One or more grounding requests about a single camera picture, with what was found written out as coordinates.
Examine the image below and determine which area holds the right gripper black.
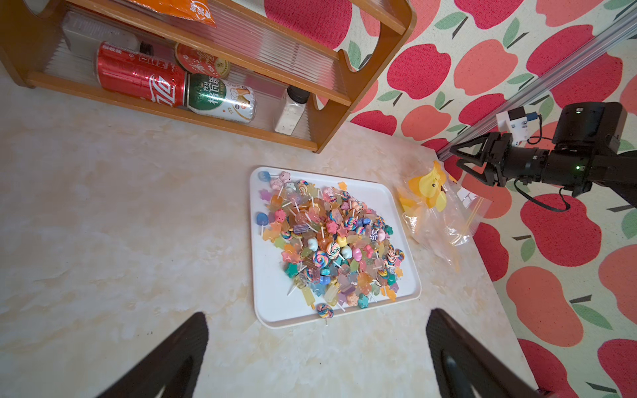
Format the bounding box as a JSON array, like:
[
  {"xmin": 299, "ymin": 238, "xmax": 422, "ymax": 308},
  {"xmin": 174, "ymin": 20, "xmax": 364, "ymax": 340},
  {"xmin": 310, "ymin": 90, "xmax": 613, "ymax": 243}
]
[{"xmin": 450, "ymin": 131, "xmax": 597, "ymax": 192}]

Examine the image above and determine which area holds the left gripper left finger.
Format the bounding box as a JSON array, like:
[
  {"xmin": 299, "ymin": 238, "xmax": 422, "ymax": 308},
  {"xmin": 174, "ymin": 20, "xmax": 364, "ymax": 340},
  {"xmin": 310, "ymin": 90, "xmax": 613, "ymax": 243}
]
[{"xmin": 100, "ymin": 312, "xmax": 209, "ymax": 397}]

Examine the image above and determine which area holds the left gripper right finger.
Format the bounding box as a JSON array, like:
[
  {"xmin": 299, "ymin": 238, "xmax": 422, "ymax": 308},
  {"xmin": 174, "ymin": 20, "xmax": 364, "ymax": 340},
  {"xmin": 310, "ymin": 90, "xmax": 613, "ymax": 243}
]
[{"xmin": 426, "ymin": 308, "xmax": 538, "ymax": 397}]

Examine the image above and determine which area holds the ziploc bag of yellow candies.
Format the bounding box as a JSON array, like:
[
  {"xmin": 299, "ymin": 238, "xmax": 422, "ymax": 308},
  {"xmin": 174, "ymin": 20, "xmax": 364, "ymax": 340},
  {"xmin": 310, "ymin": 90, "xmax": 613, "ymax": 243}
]
[{"xmin": 396, "ymin": 160, "xmax": 492, "ymax": 269}]

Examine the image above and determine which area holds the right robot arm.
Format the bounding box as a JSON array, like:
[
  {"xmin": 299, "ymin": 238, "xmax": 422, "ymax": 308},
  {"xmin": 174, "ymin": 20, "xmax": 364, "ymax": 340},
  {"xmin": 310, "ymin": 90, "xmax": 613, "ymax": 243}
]
[{"xmin": 450, "ymin": 102, "xmax": 636, "ymax": 206}]

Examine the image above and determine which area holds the poured candies pile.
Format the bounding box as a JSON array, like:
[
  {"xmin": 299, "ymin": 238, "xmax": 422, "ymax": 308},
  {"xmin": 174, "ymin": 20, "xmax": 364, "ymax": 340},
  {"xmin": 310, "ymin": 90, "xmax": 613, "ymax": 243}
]
[{"xmin": 254, "ymin": 170, "xmax": 406, "ymax": 319}]

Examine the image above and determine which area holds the orange snack bag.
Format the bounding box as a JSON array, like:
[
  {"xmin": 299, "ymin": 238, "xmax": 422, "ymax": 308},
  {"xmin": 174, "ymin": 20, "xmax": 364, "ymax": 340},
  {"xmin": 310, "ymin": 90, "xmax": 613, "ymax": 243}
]
[{"xmin": 129, "ymin": 0, "xmax": 216, "ymax": 28}]

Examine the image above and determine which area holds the white plastic tray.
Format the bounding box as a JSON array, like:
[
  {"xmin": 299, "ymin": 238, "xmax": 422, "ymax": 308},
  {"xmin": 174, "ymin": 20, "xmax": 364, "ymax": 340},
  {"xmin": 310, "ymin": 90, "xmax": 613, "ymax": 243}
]
[{"xmin": 249, "ymin": 166, "xmax": 423, "ymax": 330}]

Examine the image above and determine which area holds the small white bottle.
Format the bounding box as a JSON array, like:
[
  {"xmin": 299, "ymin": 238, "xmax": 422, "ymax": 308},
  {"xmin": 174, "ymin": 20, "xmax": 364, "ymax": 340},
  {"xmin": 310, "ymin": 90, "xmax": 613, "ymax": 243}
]
[{"xmin": 274, "ymin": 86, "xmax": 310, "ymax": 135}]

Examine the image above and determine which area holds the wooden shelf rack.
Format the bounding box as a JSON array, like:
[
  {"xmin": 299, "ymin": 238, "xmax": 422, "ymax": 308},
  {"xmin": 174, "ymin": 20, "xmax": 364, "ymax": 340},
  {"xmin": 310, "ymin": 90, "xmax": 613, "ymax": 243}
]
[{"xmin": 1, "ymin": 1, "xmax": 416, "ymax": 153}]

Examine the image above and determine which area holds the green soda can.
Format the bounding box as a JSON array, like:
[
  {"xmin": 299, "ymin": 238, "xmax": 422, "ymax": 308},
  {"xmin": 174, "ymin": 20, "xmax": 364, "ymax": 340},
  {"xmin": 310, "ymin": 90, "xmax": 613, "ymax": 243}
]
[{"xmin": 186, "ymin": 74, "xmax": 256, "ymax": 124}]

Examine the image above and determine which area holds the red soda can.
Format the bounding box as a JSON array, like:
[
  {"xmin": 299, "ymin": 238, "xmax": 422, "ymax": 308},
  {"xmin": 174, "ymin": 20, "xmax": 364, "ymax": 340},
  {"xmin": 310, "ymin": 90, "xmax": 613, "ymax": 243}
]
[{"xmin": 94, "ymin": 42, "xmax": 187, "ymax": 107}]

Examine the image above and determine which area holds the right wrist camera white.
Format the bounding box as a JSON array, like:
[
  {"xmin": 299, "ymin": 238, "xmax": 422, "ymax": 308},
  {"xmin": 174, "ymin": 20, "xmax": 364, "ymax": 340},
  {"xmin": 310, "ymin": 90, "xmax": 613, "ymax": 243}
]
[{"xmin": 496, "ymin": 107, "xmax": 539, "ymax": 147}]

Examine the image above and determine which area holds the right aluminium corner post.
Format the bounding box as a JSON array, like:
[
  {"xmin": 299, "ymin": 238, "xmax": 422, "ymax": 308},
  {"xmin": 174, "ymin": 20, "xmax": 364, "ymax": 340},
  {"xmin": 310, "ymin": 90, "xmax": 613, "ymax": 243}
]
[{"xmin": 436, "ymin": 7, "xmax": 636, "ymax": 160}]

